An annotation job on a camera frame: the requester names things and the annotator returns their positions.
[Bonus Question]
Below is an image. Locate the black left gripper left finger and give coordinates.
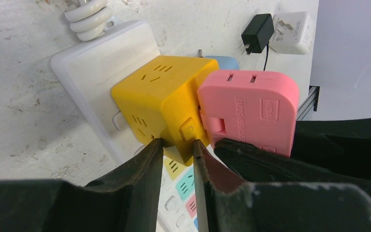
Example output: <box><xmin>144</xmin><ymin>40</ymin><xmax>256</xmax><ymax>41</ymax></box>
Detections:
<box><xmin>0</xmin><ymin>139</ymin><xmax>163</xmax><ymax>232</ymax></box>

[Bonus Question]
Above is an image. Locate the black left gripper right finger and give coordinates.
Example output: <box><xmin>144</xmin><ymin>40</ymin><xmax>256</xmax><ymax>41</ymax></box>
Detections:
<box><xmin>193</xmin><ymin>139</ymin><xmax>371</xmax><ymax>232</ymax></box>

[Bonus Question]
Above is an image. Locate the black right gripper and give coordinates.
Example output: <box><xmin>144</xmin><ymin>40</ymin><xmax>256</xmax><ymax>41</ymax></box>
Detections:
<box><xmin>214</xmin><ymin>118</ymin><xmax>371</xmax><ymax>197</ymax></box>

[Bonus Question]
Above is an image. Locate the pink extension socket plug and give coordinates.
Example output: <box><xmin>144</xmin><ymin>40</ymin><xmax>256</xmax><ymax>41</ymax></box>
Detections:
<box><xmin>197</xmin><ymin>70</ymin><xmax>300</xmax><ymax>158</ymax></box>

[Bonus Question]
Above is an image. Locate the yellow cube socket adapter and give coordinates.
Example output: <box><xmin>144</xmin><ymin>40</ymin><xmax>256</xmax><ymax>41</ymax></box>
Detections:
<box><xmin>111</xmin><ymin>55</ymin><xmax>219</xmax><ymax>166</ymax></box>

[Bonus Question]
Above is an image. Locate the white power strip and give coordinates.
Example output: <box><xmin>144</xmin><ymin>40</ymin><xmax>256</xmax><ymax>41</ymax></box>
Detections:
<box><xmin>51</xmin><ymin>18</ymin><xmax>198</xmax><ymax>232</ymax></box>

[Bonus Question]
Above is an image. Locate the white cube charger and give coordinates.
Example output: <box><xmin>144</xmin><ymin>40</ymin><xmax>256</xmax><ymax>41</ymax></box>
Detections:
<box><xmin>269</xmin><ymin>11</ymin><xmax>316</xmax><ymax>55</ymax></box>

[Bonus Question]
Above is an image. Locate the light blue plug adapter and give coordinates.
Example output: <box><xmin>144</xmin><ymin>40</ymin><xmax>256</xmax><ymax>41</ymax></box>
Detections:
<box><xmin>204</xmin><ymin>56</ymin><xmax>240</xmax><ymax>70</ymax></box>

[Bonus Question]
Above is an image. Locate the black charger with cable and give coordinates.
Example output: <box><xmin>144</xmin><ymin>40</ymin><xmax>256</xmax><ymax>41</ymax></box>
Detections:
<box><xmin>241</xmin><ymin>14</ymin><xmax>275</xmax><ymax>71</ymax></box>

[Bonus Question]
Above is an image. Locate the aluminium frame rail right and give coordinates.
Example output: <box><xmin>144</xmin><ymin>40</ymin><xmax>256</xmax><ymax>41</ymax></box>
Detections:
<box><xmin>297</xmin><ymin>86</ymin><xmax>320</xmax><ymax>121</ymax></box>

